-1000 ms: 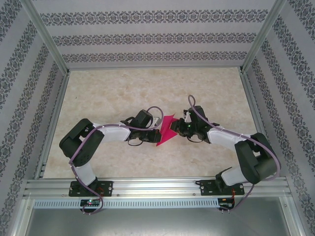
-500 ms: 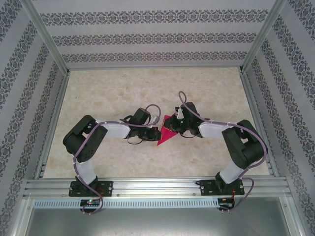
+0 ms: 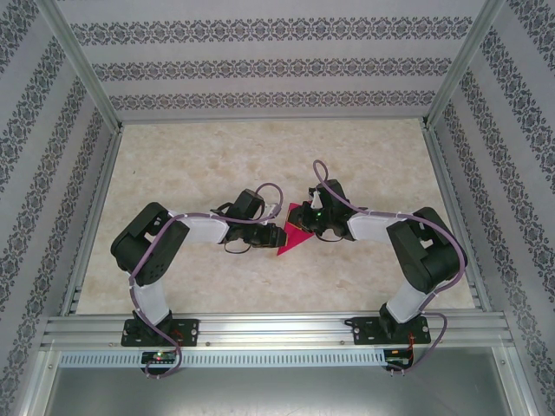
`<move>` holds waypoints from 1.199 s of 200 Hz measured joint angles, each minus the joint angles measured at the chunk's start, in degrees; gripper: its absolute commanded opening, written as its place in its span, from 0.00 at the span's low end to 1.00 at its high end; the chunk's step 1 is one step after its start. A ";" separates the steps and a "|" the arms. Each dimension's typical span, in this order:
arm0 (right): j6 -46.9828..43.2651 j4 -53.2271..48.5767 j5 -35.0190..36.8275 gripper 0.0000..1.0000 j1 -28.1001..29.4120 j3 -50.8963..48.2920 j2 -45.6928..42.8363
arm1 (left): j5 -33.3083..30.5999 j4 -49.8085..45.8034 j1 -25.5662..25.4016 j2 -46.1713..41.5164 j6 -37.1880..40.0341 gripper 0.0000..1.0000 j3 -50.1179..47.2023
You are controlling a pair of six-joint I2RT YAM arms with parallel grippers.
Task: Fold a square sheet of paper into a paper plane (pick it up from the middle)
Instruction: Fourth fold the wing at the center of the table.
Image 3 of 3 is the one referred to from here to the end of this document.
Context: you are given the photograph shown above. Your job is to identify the long aluminium mounting rail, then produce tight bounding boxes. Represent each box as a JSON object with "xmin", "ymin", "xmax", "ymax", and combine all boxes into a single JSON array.
[{"xmin": 41, "ymin": 309, "xmax": 515, "ymax": 350}]

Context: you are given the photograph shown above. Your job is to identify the aluminium table side rail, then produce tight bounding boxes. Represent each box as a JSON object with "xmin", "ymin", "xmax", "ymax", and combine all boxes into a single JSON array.
[
  {"xmin": 60, "ymin": 127, "xmax": 125, "ymax": 315},
  {"xmin": 422, "ymin": 127, "xmax": 493, "ymax": 311}
]

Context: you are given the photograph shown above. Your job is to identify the grey sheet metal tray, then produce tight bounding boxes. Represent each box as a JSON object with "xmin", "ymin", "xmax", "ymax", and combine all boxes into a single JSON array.
[{"xmin": 25, "ymin": 346, "xmax": 534, "ymax": 416}]

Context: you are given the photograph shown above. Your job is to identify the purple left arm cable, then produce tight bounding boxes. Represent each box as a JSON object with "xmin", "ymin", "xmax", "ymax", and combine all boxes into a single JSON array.
[{"xmin": 127, "ymin": 182, "xmax": 286, "ymax": 379}]

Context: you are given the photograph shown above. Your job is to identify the aluminium left table side rail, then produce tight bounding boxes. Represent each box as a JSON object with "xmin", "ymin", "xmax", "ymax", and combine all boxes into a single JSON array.
[{"xmin": 60, "ymin": 127, "xmax": 125, "ymax": 315}]

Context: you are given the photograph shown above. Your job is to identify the circuit board with orange wires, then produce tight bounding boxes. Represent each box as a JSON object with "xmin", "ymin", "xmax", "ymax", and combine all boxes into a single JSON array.
[{"xmin": 385, "ymin": 348, "xmax": 415, "ymax": 367}]

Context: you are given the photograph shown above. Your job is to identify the aluminium left frame post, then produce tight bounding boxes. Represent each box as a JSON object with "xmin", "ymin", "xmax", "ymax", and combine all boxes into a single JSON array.
[{"xmin": 36, "ymin": 0, "xmax": 125, "ymax": 131}]

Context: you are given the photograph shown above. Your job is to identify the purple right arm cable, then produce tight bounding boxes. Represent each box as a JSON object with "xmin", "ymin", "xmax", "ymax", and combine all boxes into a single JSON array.
[{"xmin": 312, "ymin": 159, "xmax": 467, "ymax": 377}]

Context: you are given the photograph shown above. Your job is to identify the aluminium frame post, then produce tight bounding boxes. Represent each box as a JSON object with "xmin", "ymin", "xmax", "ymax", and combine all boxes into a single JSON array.
[
  {"xmin": 36, "ymin": 0, "xmax": 125, "ymax": 131},
  {"xmin": 422, "ymin": 0, "xmax": 506, "ymax": 131}
]

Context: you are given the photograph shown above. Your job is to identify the aluminium right frame post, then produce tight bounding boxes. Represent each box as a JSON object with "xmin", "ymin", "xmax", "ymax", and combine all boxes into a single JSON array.
[{"xmin": 422, "ymin": 0, "xmax": 506, "ymax": 131}]

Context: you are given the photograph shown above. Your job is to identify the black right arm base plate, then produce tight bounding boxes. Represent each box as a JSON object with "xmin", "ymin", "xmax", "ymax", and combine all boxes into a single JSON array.
[{"xmin": 351, "ymin": 315, "xmax": 431, "ymax": 347}]

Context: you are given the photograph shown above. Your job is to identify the slotted grey cable duct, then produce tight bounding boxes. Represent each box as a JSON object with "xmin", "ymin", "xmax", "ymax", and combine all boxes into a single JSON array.
[{"xmin": 58, "ymin": 349, "xmax": 389, "ymax": 368}]

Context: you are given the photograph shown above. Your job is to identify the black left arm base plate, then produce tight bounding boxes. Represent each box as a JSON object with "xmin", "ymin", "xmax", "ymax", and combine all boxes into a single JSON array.
[{"xmin": 120, "ymin": 318, "xmax": 200, "ymax": 348}]

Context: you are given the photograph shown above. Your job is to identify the pink square paper sheet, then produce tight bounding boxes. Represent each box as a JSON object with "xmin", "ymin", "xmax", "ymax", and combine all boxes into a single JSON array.
[{"xmin": 276, "ymin": 202, "xmax": 317, "ymax": 257}]

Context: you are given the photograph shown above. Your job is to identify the aluminium right table side rail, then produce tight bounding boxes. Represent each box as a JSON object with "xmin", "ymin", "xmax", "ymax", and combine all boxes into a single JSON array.
[{"xmin": 422, "ymin": 127, "xmax": 493, "ymax": 311}]

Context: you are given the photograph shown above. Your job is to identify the circuit board with green light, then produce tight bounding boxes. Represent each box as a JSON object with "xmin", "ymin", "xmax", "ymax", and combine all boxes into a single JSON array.
[{"xmin": 141, "ymin": 351, "xmax": 178, "ymax": 365}]

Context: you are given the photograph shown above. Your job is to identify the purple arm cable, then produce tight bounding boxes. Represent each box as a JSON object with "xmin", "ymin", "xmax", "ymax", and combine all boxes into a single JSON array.
[
  {"xmin": 312, "ymin": 159, "xmax": 467, "ymax": 377},
  {"xmin": 127, "ymin": 182, "xmax": 286, "ymax": 379}
]

